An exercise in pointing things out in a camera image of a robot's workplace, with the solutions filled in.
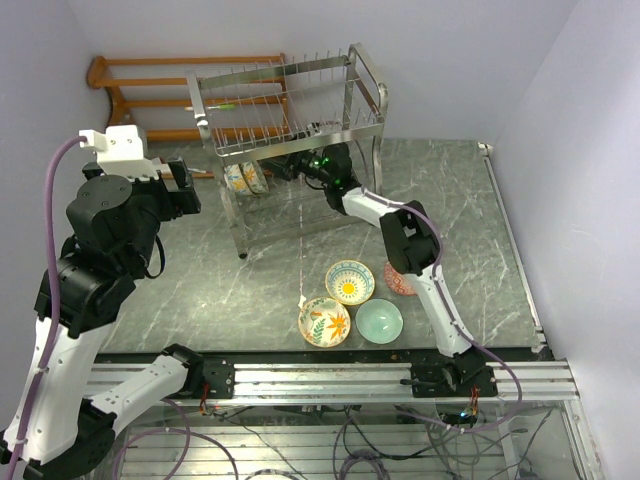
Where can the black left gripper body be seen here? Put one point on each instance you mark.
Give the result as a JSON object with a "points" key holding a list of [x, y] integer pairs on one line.
{"points": [[155, 195]]}

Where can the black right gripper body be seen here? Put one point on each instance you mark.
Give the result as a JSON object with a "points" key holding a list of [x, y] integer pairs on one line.
{"points": [[308, 164]]}

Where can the orange star flower bowl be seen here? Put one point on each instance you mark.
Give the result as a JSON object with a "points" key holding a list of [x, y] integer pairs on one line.
{"points": [[254, 177]]}

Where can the blue orange patterned bowl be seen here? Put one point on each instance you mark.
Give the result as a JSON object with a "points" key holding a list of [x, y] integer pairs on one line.
{"points": [[235, 180]]}

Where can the yellow sun blue bowl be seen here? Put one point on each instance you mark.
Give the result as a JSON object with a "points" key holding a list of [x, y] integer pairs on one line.
{"points": [[350, 282]]}

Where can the orange flower leaf bowl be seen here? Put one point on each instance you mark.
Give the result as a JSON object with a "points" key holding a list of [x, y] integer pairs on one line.
{"points": [[323, 322]]}

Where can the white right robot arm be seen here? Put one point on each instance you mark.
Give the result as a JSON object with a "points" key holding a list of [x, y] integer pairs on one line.
{"points": [[413, 247]]}

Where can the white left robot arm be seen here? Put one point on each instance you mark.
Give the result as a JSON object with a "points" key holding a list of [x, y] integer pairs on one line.
{"points": [[58, 431]]}

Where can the stainless steel dish rack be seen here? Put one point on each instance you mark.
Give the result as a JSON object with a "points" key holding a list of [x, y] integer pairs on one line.
{"points": [[332, 99]]}

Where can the wooden shelf rack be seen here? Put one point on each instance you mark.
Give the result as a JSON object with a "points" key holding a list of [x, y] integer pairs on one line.
{"points": [[152, 93]]}

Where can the green capped marker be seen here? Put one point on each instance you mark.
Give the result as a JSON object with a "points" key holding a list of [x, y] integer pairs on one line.
{"points": [[214, 107]]}

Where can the red patterned bowl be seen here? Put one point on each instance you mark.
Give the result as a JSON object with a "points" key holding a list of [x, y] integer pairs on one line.
{"points": [[396, 282]]}

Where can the plain teal bowl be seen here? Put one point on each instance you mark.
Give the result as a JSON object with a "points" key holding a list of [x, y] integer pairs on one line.
{"points": [[379, 321]]}

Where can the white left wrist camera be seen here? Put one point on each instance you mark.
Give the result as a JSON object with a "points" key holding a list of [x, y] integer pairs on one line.
{"points": [[121, 150]]}

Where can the aluminium mounting rail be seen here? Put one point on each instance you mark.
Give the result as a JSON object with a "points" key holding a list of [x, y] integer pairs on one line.
{"points": [[280, 384]]}

